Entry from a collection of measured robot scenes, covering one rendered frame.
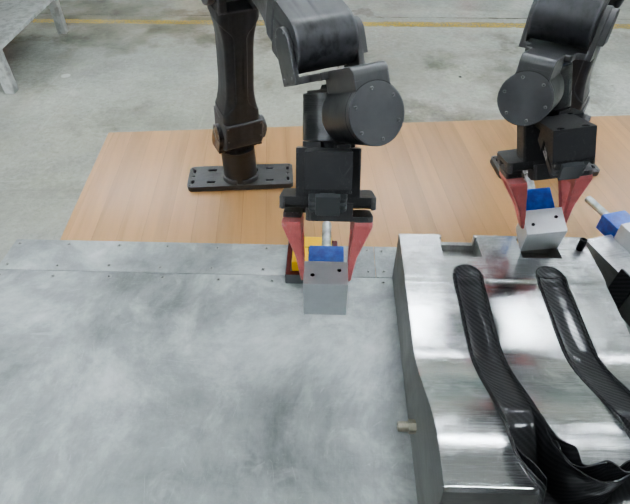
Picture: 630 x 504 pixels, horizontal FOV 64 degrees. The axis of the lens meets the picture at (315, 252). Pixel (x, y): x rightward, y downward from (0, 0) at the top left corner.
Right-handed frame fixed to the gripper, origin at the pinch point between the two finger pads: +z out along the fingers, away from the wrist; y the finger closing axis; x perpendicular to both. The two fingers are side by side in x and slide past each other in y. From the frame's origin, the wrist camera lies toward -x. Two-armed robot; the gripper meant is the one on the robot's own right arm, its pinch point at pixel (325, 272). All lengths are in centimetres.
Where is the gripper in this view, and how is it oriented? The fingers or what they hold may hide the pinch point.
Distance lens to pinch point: 58.0
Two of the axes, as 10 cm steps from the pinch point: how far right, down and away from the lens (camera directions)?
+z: -0.2, 9.7, 2.5
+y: 10.0, 0.2, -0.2
